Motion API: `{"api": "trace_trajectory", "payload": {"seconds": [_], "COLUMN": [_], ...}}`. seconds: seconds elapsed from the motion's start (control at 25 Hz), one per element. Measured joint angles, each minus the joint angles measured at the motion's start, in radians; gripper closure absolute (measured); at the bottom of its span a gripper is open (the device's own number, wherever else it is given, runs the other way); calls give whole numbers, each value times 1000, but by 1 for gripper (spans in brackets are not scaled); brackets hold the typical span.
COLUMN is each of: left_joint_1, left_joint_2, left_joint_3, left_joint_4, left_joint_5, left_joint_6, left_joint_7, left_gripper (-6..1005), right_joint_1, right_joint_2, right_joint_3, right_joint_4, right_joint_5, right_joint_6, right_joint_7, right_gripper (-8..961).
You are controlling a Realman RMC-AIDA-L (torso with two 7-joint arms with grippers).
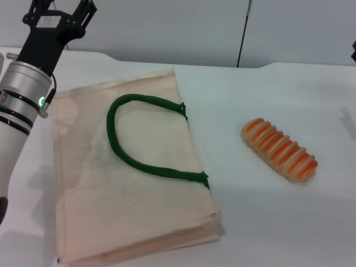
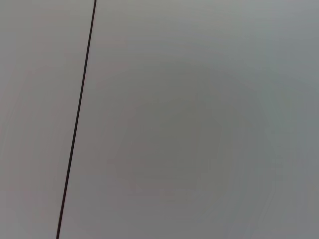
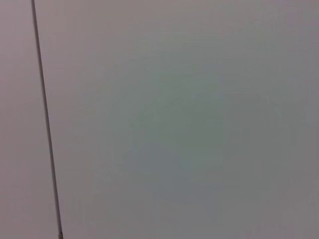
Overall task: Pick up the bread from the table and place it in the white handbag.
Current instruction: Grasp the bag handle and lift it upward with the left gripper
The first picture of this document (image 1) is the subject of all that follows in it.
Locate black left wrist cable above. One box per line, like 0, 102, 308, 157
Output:
41, 72, 58, 110

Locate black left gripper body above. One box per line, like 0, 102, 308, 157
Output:
19, 10, 85, 76

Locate orange striped bread loaf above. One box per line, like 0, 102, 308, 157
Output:
240, 117, 319, 184

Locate thin black vertical strip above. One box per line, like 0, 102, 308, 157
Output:
236, 0, 253, 68

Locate cream handbag with green handle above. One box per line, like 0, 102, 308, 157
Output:
51, 68, 225, 265

